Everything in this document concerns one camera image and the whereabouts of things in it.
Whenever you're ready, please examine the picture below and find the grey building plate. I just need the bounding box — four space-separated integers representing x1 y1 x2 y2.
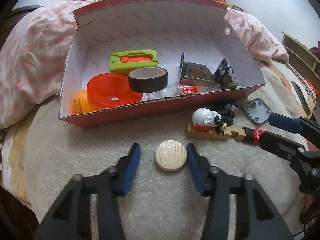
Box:
244 98 272 124

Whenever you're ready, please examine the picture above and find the red lighter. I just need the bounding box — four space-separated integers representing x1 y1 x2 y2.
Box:
242 127 265 145

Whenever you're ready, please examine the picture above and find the wooden block piece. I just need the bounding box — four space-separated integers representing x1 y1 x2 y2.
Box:
186 123 246 141

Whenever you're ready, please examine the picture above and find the dark patterned pouch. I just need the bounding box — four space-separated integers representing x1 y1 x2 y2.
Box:
213 59 240 89

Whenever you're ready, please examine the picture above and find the round wooden chess piece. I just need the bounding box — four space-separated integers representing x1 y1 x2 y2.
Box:
155 140 187 172

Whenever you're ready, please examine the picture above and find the white black robot figure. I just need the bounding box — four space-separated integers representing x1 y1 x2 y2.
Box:
191 103 238 132

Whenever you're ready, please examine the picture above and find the orange ball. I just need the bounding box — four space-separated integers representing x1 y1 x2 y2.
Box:
72 90 100 115

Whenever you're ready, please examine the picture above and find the red plastic cone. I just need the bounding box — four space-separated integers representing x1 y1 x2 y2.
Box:
87 73 143 109

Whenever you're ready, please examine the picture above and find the black square case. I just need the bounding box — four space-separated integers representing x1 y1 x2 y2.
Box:
179 52 215 88

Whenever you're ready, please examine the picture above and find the clear plastic bottle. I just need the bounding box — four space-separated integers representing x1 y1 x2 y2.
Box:
146 82 219 100

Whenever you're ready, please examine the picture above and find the black tape roll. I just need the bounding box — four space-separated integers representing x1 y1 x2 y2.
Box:
128 67 168 93

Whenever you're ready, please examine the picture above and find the green orange utility knife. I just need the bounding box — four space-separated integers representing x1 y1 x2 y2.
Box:
109 49 158 75

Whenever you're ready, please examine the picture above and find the black remote control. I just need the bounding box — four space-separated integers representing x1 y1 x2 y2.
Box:
291 81 311 115

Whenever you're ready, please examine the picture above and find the wooden shelf unit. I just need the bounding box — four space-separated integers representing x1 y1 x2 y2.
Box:
281 31 319 86

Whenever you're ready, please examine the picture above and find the beige fleece blanket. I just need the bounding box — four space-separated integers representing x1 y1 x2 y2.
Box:
23 60 311 240

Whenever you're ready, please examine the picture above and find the wooden side table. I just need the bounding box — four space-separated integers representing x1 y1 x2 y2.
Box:
217 0 244 12

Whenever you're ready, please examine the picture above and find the red cardboard box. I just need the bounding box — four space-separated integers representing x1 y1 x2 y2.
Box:
59 0 265 128

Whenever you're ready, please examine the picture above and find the pink checkered duvet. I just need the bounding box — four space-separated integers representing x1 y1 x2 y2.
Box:
0 0 290 130

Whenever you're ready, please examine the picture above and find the dark wooden headboard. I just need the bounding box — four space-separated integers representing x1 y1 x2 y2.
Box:
0 5 42 48

